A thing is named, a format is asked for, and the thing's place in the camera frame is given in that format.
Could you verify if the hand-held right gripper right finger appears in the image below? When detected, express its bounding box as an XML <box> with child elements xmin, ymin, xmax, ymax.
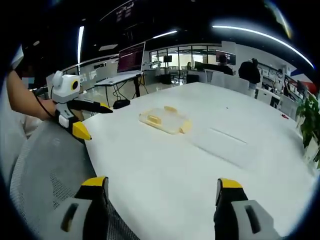
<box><xmin>213</xmin><ymin>177</ymin><xmax>281</xmax><ymax>240</ymax></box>

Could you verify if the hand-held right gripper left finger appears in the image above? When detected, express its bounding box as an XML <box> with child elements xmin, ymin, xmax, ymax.
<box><xmin>43</xmin><ymin>176</ymin><xmax>110</xmax><ymax>240</ymax></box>

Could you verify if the clear lid with yellow clips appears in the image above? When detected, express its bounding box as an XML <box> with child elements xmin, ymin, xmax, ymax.
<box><xmin>138</xmin><ymin>105</ymin><xmax>194</xmax><ymax>136</ymax></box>

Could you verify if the black bag on floor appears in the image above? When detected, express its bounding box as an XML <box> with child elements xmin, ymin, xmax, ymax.
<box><xmin>112</xmin><ymin>99</ymin><xmax>131</xmax><ymax>110</ymax></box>

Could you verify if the white standing desk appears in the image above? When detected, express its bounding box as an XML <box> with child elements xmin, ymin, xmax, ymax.
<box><xmin>93</xmin><ymin>71</ymin><xmax>148</xmax><ymax>107</ymax></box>

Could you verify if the narrow ceiling light strip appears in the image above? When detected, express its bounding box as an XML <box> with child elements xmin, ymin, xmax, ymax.
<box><xmin>77</xmin><ymin>25</ymin><xmax>85</xmax><ymax>64</ymax></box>

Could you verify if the grey mesh office chair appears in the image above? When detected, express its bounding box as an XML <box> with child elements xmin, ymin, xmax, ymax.
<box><xmin>9</xmin><ymin>119</ymin><xmax>141</xmax><ymax>240</ymax></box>

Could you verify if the laptop on standing desk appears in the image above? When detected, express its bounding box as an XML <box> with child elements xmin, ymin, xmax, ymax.
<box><xmin>116</xmin><ymin>41</ymin><xmax>146</xmax><ymax>75</ymax></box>

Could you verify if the short ceiling light strip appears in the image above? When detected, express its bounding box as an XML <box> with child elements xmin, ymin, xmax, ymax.
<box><xmin>152</xmin><ymin>30</ymin><xmax>179</xmax><ymax>40</ymax></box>

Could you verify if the green potted plant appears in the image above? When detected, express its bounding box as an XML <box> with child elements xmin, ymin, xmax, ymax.
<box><xmin>295</xmin><ymin>92</ymin><xmax>320</xmax><ymax>169</ymax></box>

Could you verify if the white office chair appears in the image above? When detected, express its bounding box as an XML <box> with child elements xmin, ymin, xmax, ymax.
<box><xmin>204</xmin><ymin>69</ymin><xmax>256</xmax><ymax>98</ymax></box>

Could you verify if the long ceiling light strip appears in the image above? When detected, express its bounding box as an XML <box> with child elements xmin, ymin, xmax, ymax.
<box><xmin>211</xmin><ymin>24</ymin><xmax>315</xmax><ymax>69</ymax></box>

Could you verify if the thin black cable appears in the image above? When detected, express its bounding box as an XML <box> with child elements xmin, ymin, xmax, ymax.
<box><xmin>31</xmin><ymin>91</ymin><xmax>56</xmax><ymax>119</ymax></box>

